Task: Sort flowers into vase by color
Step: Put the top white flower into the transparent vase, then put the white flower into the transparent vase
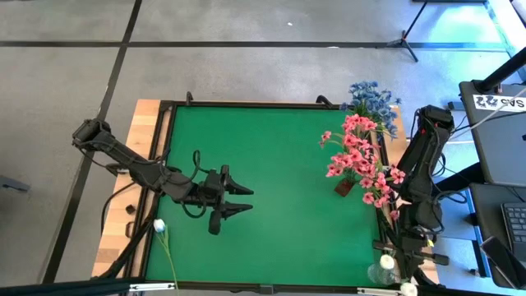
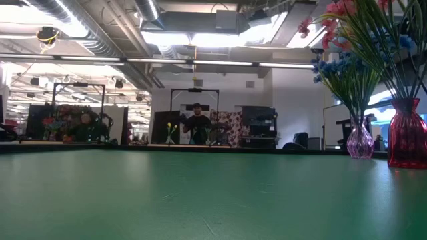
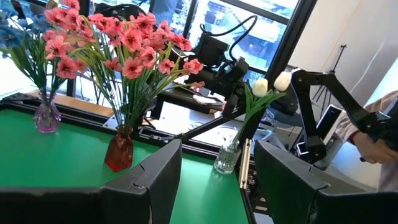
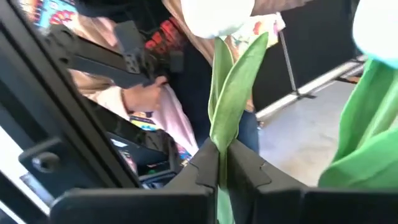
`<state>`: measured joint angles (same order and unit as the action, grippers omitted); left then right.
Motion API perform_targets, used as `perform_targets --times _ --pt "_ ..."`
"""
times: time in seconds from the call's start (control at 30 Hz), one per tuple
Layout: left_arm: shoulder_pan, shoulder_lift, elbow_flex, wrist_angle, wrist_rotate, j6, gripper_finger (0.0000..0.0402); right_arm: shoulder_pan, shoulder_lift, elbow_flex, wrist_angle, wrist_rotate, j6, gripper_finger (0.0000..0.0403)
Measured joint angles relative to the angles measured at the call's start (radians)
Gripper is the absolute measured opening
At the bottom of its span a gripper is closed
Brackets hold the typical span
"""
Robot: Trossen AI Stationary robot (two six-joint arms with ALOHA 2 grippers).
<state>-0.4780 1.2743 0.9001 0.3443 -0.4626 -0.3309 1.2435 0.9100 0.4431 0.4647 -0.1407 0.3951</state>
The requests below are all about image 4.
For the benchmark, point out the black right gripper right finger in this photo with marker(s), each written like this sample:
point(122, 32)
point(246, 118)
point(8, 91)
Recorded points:
point(311, 208)

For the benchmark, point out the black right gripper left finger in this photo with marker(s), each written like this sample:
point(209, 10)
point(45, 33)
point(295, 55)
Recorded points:
point(133, 208)

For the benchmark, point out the person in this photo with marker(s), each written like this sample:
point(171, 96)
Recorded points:
point(174, 118)

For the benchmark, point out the person's hand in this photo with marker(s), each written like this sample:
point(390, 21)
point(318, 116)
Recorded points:
point(143, 96)

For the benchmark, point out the black handheld device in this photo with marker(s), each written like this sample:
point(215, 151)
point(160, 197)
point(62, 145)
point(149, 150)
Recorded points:
point(102, 67)

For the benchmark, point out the thin grey stand pole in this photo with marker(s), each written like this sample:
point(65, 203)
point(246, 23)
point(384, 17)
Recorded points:
point(287, 62)

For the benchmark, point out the silver aluminium rail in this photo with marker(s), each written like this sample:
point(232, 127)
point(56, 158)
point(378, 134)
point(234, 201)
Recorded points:
point(311, 88)

